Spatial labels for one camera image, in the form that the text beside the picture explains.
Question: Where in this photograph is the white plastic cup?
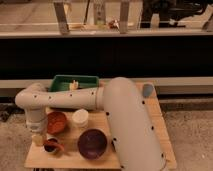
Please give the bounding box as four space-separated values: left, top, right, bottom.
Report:
72 109 89 128

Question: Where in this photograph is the purple bowl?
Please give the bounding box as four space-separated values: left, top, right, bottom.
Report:
77 129 107 160

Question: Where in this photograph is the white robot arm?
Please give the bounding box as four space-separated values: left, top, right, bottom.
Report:
15 77 168 171

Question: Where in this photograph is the yellow item in tray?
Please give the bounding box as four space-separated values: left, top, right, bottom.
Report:
69 80 79 90

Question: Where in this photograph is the green plastic tray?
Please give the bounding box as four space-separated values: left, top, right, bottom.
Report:
49 75 99 92

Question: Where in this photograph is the orange bowl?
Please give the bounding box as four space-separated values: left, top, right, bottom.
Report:
47 111 67 134

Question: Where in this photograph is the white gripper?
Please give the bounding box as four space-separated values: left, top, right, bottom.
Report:
26 119 47 147

